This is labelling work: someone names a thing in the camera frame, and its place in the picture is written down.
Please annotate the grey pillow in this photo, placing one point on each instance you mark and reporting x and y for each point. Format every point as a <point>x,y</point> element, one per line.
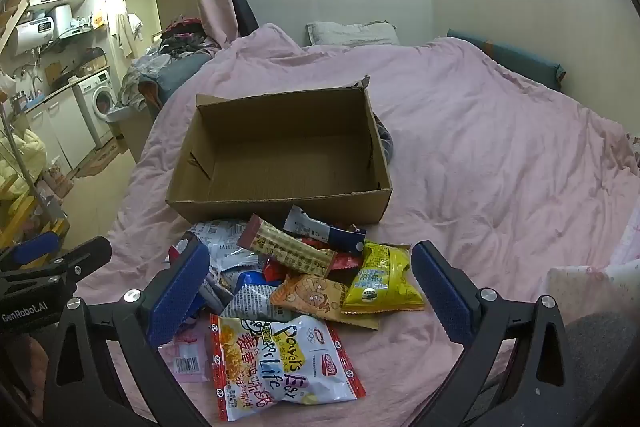
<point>350,34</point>

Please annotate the brown cardboard box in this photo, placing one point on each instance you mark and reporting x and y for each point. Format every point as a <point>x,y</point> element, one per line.
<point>280,202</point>

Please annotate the white floral cloth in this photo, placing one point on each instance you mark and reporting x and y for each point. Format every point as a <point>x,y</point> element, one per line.
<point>595,287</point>

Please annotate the white round tank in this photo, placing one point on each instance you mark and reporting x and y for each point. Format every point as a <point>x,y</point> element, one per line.
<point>63,22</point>

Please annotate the white water heater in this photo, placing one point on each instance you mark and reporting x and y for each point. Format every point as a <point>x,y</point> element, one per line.
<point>30,34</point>

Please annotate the pink maroon snack packet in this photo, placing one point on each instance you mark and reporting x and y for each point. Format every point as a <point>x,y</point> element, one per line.
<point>185,359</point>

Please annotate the brown floor mat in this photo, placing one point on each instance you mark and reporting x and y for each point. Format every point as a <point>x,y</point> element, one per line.
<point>100,159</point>

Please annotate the yellow white snack bag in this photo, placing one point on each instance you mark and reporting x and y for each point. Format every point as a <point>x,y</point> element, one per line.
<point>280,357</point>

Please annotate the white base cabinet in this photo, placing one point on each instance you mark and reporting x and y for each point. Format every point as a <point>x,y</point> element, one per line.
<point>60,132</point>

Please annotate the pink blanket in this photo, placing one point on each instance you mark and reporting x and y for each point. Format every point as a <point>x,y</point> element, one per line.
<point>500,157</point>

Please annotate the orange cartoon snack packet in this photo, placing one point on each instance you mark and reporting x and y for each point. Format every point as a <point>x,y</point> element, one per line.
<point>310,297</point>

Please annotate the white basin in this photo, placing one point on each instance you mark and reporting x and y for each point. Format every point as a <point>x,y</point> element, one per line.
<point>119,114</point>

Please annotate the grey fabric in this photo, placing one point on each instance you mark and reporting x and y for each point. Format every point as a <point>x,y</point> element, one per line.
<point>595,347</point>

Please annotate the small red snack packet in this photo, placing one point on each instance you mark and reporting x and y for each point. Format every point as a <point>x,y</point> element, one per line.
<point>272,269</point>

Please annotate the dark grey cloth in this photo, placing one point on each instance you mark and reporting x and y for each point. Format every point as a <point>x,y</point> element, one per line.
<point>386,142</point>

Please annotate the pile of clothes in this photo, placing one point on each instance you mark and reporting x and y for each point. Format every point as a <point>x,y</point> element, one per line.
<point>185,37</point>

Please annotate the yellow blue snack packet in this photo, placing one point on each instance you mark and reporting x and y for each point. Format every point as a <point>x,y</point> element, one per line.
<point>295,252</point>

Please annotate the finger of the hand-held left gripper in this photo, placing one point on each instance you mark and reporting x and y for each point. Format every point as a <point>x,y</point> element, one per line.
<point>35,248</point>
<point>75,259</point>

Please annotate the white printed snack packet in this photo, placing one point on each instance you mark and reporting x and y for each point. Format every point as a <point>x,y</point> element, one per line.
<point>220,237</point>

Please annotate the yellow quilt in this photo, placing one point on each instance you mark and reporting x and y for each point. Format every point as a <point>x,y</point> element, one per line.
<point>25,152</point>

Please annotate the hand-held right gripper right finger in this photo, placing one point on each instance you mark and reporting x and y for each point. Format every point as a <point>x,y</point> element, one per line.
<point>442,294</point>

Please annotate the hanging white towel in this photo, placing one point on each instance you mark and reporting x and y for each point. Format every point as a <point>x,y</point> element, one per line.
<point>125,34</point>

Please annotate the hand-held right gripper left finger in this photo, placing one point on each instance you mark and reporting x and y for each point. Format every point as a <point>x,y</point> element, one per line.
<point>177,292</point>

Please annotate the white washing machine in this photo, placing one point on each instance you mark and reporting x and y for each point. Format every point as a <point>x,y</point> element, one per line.
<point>97,102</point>

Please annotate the teal cushion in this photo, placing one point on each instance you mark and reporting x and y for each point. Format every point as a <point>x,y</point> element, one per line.
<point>515,57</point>

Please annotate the blue white snack packet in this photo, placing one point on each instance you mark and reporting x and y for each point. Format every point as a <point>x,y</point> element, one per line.
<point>250,302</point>

